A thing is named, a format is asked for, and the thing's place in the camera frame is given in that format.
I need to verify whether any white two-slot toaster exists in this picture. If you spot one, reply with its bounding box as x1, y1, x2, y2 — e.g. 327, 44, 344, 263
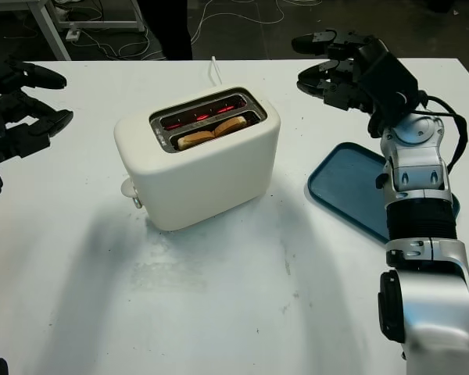
113, 85, 282, 231

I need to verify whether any blue plastic tray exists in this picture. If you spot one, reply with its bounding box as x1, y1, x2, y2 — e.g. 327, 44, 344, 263
306, 141, 462, 245

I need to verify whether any white toaster lever knob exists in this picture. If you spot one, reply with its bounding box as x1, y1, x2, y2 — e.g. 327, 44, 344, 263
120, 179, 140, 198

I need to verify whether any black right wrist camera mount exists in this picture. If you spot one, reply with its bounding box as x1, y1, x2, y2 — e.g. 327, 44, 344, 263
367, 111, 394, 140

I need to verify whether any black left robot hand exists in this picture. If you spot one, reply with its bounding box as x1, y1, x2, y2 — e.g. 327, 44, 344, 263
0, 58, 74, 169

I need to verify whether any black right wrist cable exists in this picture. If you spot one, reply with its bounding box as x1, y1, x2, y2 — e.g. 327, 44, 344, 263
416, 91, 469, 175

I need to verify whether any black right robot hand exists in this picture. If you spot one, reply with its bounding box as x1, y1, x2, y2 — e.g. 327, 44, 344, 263
292, 29, 420, 118

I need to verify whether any white metal table frame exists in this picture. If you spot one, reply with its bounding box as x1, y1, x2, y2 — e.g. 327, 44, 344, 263
23, 0, 146, 62

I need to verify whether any browned toast slice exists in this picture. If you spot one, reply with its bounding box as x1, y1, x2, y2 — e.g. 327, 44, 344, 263
177, 116, 248, 150

